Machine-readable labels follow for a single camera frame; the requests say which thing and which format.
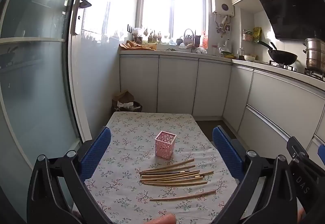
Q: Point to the water heater pipes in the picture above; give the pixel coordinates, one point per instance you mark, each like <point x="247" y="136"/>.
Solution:
<point x="223" y="25"/>

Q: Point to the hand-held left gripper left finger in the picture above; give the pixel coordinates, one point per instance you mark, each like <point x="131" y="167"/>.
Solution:
<point x="96" y="150"/>

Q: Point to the black wok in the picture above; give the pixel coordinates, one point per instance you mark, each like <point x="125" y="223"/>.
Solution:
<point x="283" y="57"/>

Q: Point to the person's left hand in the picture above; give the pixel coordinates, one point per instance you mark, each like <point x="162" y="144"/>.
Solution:
<point x="165" y="219"/>

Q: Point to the white bowl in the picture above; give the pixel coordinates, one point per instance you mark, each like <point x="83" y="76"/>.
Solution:
<point x="249" y="58"/>

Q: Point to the sink faucet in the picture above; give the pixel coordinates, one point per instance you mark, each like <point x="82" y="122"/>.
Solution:
<point x="240" y="53"/>

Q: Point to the yellow brown bags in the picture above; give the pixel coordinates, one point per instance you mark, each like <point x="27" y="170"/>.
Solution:
<point x="134" y="45"/>

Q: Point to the dark trash bin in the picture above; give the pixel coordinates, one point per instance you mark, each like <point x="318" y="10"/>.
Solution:
<point x="137" y="106"/>

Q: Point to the brown paper bag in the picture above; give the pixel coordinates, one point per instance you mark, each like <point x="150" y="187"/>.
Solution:
<point x="123" y="97"/>

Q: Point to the white lower kitchen cabinets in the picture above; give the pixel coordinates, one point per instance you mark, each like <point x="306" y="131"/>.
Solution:
<point x="177" y="84"/>

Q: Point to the wall spice rack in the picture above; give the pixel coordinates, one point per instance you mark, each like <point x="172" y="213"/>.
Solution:
<point x="250" y="34"/>

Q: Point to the gas stove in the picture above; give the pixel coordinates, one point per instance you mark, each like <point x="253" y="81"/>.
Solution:
<point x="292" y="67"/>

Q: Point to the steel steamer pot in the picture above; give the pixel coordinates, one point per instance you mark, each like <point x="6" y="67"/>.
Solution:
<point x="314" y="56"/>

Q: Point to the kitchen window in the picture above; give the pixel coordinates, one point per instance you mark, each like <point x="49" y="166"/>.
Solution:
<point x="172" y="8"/>

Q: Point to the wooden chopstick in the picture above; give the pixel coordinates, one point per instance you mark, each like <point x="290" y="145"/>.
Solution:
<point x="182" y="196"/>

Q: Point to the white kitchen countertop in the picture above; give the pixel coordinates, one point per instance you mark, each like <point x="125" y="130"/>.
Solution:
<point x="177" y="53"/>

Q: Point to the red package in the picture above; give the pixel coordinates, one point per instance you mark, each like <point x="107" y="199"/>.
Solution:
<point x="205" y="41"/>

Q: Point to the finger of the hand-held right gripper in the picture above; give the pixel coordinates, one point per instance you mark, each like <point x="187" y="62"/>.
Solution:
<point x="322" y="151"/>

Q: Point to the group of wooden chopsticks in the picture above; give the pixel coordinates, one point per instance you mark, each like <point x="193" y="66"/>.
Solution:
<point x="172" y="178"/>

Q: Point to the black range hood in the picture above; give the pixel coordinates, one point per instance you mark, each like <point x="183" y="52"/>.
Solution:
<point x="294" y="5"/>

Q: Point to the floral tablecloth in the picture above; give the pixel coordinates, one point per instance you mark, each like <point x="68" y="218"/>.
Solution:
<point x="132" y="137"/>

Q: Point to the white plastic bag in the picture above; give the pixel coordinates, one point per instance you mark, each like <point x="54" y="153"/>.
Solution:
<point x="201" y="50"/>

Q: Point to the frosted glass door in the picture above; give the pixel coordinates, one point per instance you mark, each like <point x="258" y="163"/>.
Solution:
<point x="38" y="74"/>

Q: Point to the pink plastic utensil basket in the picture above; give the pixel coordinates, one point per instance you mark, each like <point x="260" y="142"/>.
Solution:
<point x="165" y="147"/>

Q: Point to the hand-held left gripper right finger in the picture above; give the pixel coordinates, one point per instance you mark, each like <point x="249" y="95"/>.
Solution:
<point x="227" y="150"/>

